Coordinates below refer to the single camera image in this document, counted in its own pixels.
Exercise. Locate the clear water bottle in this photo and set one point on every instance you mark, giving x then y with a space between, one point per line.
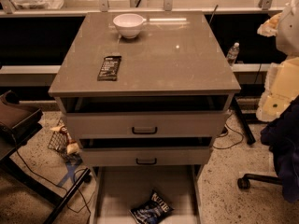
233 53

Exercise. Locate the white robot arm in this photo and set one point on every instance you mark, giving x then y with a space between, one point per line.
287 38

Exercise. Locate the white ceramic bowl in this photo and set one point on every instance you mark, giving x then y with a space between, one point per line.
129 25

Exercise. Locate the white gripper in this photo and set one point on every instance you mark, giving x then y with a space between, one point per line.
289 34

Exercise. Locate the snack packet in basket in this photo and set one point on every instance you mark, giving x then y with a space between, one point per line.
70 145

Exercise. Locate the dark snack bar wrapper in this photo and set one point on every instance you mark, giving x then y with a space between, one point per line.
109 69

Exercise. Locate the bottom drawer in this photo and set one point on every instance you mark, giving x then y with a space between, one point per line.
120 189

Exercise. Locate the black stand frame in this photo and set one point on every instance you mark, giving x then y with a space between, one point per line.
7 148

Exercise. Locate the blue chip bag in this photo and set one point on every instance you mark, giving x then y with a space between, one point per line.
154 210

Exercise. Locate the grey drawer cabinet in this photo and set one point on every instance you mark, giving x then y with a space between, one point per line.
176 54

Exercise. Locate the brown bag on stand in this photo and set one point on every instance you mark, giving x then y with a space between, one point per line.
16 119

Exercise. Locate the top drawer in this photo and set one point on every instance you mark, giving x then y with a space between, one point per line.
145 117

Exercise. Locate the wire basket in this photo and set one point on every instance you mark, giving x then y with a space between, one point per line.
57 144

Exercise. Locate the middle drawer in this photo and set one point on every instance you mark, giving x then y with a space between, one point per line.
146 151

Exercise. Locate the dark blue cloth on chair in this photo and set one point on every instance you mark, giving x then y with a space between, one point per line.
282 135

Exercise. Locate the drawer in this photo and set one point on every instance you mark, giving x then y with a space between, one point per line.
146 151
145 117
120 189

